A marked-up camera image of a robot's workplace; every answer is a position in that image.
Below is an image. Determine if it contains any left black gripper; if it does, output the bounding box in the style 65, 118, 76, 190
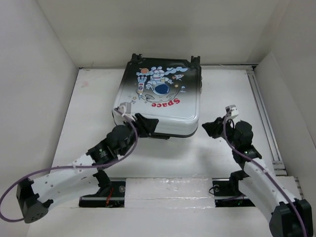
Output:
119, 113, 158, 156

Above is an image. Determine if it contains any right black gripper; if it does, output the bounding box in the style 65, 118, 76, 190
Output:
200, 116, 239, 149

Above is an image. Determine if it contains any black kids space suitcase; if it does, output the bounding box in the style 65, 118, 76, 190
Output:
113, 53, 202, 138

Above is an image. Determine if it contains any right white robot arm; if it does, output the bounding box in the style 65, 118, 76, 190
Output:
202, 117, 314, 237

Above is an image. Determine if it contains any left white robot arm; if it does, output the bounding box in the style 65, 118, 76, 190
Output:
16, 113, 159, 224

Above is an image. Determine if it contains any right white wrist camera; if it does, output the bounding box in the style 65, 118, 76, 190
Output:
225, 105, 239, 119

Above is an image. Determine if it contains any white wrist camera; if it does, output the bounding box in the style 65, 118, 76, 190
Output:
112, 102, 135, 125
225, 105, 239, 119

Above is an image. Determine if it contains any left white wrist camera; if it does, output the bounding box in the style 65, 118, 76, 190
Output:
112, 102, 135, 125

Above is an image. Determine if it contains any aluminium side rail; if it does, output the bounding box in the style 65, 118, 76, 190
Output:
247, 65, 288, 176

